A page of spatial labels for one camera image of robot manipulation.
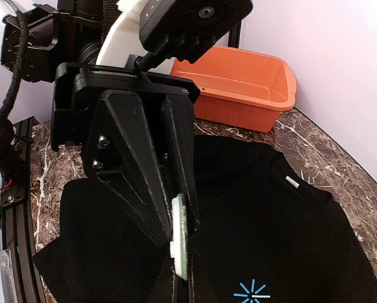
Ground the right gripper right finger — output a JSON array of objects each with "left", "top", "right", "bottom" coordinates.
[{"left": 188, "top": 250, "right": 219, "bottom": 303}]

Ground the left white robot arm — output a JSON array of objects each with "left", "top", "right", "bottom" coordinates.
[{"left": 0, "top": 1, "right": 217, "bottom": 249}]

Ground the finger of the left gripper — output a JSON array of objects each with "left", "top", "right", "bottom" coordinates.
[{"left": 161, "top": 95, "right": 200, "bottom": 235}]

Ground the left black frame post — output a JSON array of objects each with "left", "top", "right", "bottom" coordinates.
[{"left": 228, "top": 22, "right": 241, "bottom": 48}]

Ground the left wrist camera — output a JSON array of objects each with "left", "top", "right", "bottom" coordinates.
[{"left": 96, "top": 0, "right": 254, "bottom": 72}]

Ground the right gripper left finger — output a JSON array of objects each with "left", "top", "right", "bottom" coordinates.
[{"left": 147, "top": 256, "right": 178, "bottom": 303}]

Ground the orange plastic tub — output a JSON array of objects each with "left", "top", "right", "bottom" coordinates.
[{"left": 171, "top": 46, "right": 297, "bottom": 133}]

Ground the black t-shirt with blue logo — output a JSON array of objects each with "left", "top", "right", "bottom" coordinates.
[{"left": 33, "top": 136, "right": 377, "bottom": 302}]

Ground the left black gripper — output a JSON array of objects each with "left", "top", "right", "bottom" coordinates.
[{"left": 51, "top": 62, "right": 200, "bottom": 247}]

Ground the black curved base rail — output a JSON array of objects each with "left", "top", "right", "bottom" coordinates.
[{"left": 0, "top": 117, "right": 46, "bottom": 302}]

